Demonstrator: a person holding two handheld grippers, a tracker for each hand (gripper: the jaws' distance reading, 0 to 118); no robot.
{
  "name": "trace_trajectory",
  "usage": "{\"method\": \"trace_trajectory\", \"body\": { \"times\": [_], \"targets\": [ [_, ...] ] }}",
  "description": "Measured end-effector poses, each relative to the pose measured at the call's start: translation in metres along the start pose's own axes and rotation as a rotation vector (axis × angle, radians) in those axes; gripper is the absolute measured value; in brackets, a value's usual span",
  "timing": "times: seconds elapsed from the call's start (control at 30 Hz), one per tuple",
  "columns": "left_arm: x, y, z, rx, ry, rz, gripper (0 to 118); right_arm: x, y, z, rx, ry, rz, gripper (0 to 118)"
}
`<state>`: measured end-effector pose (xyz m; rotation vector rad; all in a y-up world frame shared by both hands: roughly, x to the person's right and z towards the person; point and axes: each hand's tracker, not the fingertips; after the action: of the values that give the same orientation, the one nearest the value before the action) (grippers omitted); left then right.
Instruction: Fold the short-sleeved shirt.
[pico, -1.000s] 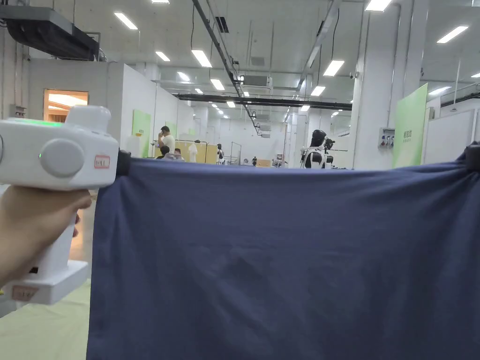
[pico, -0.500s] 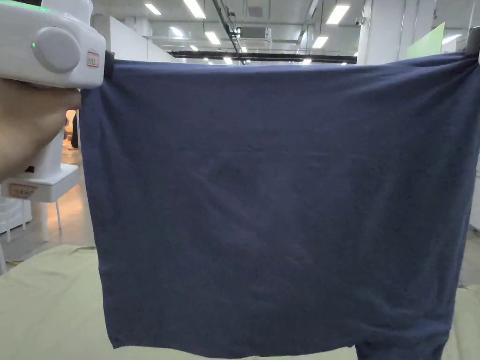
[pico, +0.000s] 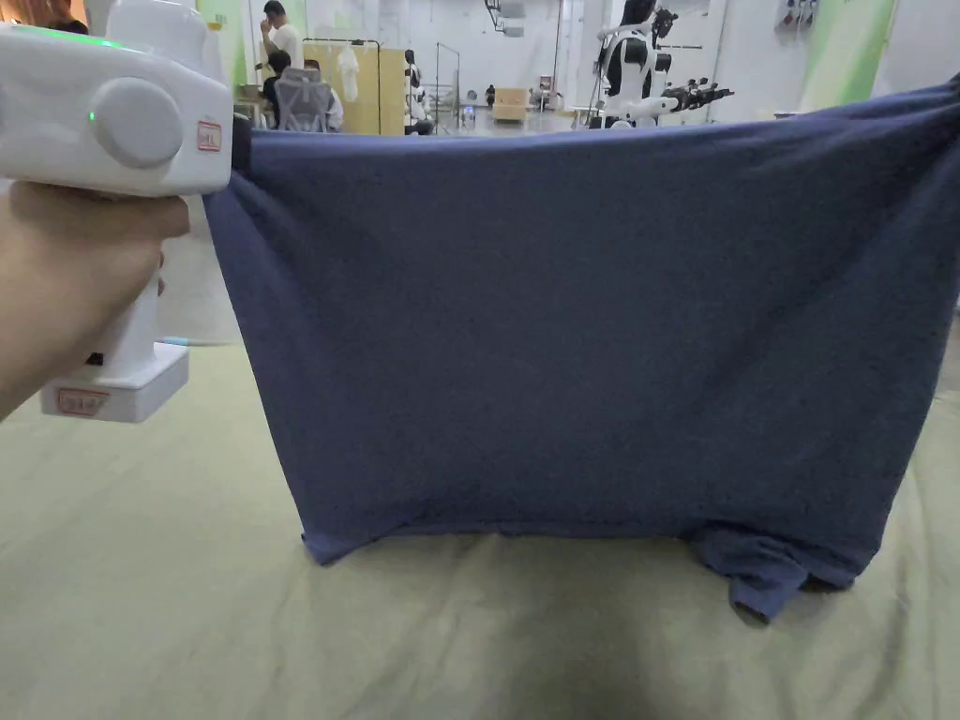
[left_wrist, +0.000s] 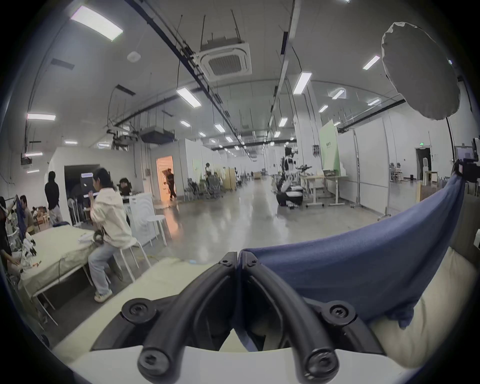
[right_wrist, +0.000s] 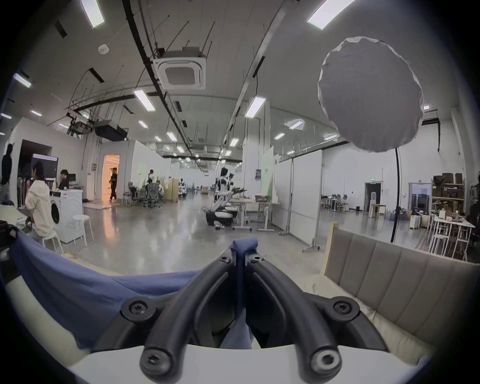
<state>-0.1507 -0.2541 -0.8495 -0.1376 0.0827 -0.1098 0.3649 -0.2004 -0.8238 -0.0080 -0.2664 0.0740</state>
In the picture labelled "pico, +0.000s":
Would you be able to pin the wooden cabinet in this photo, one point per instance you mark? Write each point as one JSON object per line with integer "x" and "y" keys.
{"x": 511, "y": 105}

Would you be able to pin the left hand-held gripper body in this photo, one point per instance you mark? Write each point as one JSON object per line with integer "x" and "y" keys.
{"x": 90, "y": 112}

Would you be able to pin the garment rack with white cloth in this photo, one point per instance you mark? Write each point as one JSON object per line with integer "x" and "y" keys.
{"x": 349, "y": 71}

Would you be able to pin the person's left hand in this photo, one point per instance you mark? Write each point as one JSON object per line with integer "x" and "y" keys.
{"x": 67, "y": 277}

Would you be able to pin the dark blue shirt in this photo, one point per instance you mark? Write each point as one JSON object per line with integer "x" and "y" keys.
{"x": 570, "y": 330}

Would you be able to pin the white and black humanoid robot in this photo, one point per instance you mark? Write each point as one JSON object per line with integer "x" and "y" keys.
{"x": 645, "y": 75}

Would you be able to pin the bed with pale green sheet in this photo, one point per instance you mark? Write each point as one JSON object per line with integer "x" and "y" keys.
{"x": 187, "y": 570}

